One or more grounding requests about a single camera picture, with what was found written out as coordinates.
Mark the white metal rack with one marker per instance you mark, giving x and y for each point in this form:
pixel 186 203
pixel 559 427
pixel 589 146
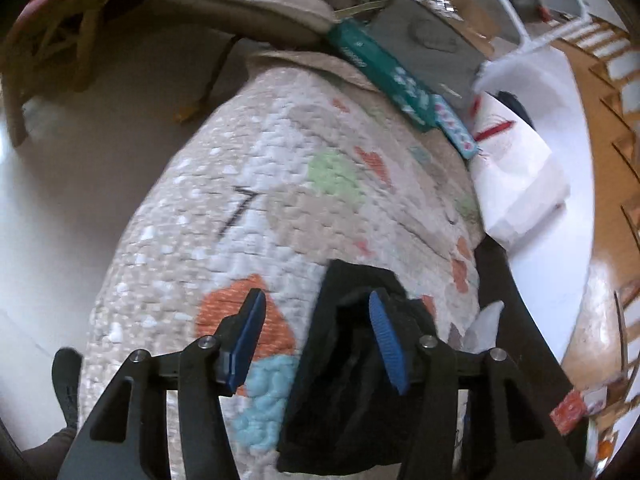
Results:
pixel 507 10

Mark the teal packet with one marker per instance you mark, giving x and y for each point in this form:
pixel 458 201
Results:
pixel 390 75

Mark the black sock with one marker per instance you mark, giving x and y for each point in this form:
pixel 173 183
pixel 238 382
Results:
pixel 67 385

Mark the quilted patterned blanket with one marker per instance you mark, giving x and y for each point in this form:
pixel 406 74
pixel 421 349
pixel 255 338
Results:
pixel 250 200

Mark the light blue shapes box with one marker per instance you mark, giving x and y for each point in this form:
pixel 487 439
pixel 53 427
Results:
pixel 455 127

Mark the black pants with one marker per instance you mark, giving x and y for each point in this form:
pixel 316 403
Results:
pixel 345 410

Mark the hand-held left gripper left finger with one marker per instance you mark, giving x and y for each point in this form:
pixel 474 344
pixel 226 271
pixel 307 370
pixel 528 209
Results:
pixel 247 340

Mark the wooden chair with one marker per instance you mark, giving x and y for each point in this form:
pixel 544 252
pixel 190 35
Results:
pixel 85 50

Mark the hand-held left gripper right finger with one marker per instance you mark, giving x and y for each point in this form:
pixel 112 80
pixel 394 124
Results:
pixel 387 345

